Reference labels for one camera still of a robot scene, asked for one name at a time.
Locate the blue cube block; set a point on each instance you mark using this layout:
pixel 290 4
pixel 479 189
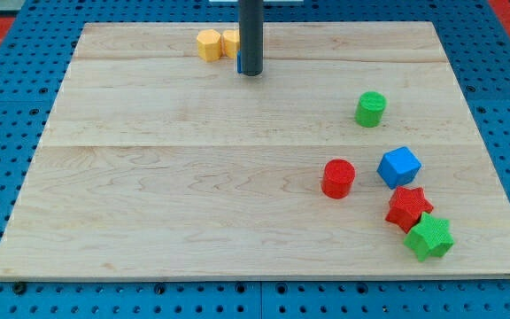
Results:
pixel 398 167

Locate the red cylinder block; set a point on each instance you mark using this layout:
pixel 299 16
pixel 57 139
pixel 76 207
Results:
pixel 338 177

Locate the small blue block behind rod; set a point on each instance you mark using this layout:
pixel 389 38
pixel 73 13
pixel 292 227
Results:
pixel 239 68

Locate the light wooden board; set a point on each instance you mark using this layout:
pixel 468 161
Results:
pixel 157 166

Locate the green cylinder block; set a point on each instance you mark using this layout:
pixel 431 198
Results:
pixel 370 109

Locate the yellow block right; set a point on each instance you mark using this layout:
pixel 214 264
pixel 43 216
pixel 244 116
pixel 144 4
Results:
pixel 231 42

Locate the yellow hexagonal block left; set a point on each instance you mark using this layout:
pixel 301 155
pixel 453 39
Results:
pixel 209 45

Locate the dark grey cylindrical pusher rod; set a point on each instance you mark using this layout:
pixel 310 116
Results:
pixel 251 21

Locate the red star block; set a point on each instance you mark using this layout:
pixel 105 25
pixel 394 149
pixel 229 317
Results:
pixel 406 206

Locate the green star block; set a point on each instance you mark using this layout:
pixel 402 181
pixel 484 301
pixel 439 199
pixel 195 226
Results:
pixel 430 237

